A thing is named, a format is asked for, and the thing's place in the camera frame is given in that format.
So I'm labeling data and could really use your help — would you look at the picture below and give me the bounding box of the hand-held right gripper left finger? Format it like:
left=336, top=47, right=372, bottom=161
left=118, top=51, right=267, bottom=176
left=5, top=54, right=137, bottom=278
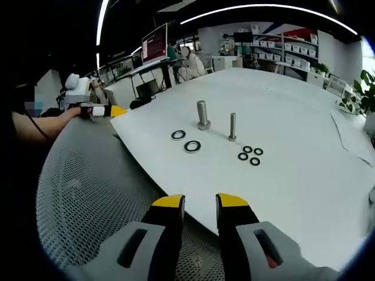
left=63, top=193, right=186, bottom=281

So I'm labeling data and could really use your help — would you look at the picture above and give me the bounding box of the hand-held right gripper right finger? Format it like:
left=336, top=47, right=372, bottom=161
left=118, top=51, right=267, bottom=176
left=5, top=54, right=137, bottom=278
left=216, top=192, right=338, bottom=281

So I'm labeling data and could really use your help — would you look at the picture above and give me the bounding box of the large threaded stud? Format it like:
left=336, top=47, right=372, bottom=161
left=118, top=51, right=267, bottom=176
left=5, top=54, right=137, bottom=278
left=196, top=100, right=212, bottom=131

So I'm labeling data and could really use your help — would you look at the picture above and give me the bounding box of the thin threaded stud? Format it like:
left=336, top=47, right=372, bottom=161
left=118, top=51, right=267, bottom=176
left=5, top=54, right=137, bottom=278
left=228, top=112, right=237, bottom=142

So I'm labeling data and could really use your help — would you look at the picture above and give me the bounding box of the black rounded object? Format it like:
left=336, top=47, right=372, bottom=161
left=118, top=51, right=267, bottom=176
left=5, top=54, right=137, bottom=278
left=129, top=98, right=152, bottom=110

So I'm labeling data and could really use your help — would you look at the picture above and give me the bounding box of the black laptop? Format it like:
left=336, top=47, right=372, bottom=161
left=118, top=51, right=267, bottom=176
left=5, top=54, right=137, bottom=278
left=135, top=80, right=159, bottom=100

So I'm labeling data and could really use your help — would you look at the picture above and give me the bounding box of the standing desk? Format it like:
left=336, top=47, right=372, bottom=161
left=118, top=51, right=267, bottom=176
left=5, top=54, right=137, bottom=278
left=115, top=57, right=188, bottom=99

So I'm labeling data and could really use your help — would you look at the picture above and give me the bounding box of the straight ceiling light strip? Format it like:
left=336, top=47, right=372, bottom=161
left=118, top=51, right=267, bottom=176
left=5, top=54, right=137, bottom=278
left=96, top=0, right=111, bottom=47

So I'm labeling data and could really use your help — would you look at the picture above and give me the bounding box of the grey mesh chair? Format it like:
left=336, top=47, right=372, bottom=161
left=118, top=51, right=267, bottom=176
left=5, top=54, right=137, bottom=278
left=35, top=116, right=226, bottom=281

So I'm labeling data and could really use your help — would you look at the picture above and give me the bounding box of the computer monitor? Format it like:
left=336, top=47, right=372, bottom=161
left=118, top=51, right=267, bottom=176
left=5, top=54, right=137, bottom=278
left=141, top=23, right=169, bottom=66

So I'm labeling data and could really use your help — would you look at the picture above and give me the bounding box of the white cabinet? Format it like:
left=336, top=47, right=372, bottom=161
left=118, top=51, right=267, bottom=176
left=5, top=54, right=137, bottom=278
left=212, top=55, right=244, bottom=73

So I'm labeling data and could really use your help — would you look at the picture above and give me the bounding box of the black screen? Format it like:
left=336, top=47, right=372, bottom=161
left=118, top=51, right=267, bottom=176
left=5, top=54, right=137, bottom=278
left=233, top=32, right=254, bottom=44

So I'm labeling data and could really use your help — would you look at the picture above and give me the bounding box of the small potted plant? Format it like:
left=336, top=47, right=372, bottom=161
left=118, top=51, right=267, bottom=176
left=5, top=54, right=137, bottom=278
left=315, top=62, right=330, bottom=77

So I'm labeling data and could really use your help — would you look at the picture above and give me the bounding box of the curved ceiling light strip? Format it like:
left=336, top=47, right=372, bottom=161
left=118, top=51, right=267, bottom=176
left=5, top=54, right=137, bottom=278
left=179, top=4, right=359, bottom=36

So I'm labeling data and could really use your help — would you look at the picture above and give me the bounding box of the large green plant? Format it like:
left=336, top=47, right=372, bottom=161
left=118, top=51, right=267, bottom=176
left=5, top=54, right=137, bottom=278
left=353, top=69, right=375, bottom=115

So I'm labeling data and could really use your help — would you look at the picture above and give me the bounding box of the shelf with white bins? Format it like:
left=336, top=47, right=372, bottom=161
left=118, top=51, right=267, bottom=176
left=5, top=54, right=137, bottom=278
left=251, top=25, right=319, bottom=77

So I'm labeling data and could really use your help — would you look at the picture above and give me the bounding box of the black cable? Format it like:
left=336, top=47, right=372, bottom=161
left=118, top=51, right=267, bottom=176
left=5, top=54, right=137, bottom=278
left=25, top=109, right=50, bottom=140

